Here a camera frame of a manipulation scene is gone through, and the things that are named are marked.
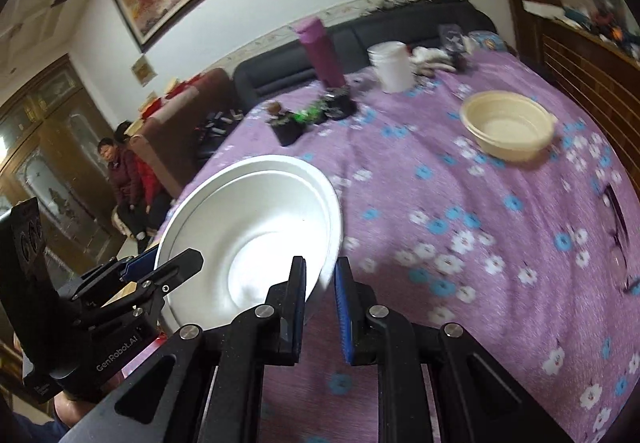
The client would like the blue patterned tin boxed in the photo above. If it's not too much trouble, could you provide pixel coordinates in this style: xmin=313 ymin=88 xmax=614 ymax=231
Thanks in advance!
xmin=469 ymin=30 xmax=507 ymax=52

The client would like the small wall picture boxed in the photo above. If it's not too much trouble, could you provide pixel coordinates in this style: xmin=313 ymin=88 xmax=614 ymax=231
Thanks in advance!
xmin=130 ymin=54 xmax=154 ymax=87

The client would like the grey star box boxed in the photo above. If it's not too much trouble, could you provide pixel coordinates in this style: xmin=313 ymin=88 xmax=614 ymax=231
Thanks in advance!
xmin=437 ymin=23 xmax=471 ymax=70

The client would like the brown armchair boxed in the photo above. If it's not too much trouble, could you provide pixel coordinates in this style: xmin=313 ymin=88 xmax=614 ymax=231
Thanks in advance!
xmin=131 ymin=68 xmax=237 ymax=198

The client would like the purple floral tablecloth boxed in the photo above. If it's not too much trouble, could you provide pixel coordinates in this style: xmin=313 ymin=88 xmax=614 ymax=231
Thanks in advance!
xmin=115 ymin=48 xmax=640 ymax=443

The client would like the wooden wardrobe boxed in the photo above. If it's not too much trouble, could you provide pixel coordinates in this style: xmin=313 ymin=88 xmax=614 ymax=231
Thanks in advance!
xmin=0 ymin=53 xmax=127 ymax=275

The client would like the red fabric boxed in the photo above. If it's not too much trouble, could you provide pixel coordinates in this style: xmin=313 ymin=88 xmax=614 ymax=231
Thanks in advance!
xmin=140 ymin=76 xmax=202 ymax=120

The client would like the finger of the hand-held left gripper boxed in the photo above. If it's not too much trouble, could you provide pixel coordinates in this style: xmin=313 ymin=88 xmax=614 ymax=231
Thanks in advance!
xmin=134 ymin=248 xmax=205 ymax=297
xmin=117 ymin=247 xmax=162 ymax=282

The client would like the assorted small clutter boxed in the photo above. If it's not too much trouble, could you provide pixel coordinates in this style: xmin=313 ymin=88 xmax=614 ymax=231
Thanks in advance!
xmin=564 ymin=0 xmax=640 ymax=60

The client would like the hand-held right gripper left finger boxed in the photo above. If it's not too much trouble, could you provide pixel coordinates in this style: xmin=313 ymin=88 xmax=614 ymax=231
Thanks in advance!
xmin=65 ymin=255 xmax=307 ymax=443

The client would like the large white bowl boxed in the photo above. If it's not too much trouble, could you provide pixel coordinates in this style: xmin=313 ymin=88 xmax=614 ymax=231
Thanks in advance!
xmin=154 ymin=154 xmax=345 ymax=332

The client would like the pile of dark small gadgets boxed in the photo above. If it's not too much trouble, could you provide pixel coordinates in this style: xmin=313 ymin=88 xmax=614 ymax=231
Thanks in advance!
xmin=197 ymin=107 xmax=246 ymax=137

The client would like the black sofa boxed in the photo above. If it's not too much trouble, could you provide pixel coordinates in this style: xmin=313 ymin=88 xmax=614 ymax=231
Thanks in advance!
xmin=232 ymin=0 xmax=499 ymax=117

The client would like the white cloth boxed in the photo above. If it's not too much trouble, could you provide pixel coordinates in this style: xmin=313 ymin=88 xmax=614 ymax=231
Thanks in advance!
xmin=410 ymin=46 xmax=459 ymax=74

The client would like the white plastic jar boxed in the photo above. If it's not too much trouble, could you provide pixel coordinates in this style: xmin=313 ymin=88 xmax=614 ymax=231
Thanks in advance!
xmin=367 ymin=41 xmax=416 ymax=94

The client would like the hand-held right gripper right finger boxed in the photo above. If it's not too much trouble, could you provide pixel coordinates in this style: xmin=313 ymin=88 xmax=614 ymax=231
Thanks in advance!
xmin=334 ymin=257 xmax=576 ymax=443

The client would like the person's left hand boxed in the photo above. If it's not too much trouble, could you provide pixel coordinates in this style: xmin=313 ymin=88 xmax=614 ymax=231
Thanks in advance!
xmin=52 ymin=385 xmax=119 ymax=432

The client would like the purple bottle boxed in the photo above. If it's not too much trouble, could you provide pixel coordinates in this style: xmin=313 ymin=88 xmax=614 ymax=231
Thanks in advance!
xmin=291 ymin=16 xmax=349 ymax=89

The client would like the dark block with wooden knob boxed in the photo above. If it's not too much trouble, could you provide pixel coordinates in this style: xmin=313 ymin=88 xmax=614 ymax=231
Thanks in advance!
xmin=265 ymin=102 xmax=306 ymax=147

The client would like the person's left forearm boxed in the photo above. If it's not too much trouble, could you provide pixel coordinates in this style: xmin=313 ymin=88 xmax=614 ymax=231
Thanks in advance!
xmin=0 ymin=410 xmax=67 ymax=443

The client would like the small beige bowl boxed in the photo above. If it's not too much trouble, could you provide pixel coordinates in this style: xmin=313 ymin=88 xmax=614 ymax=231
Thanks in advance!
xmin=459 ymin=90 xmax=558 ymax=163

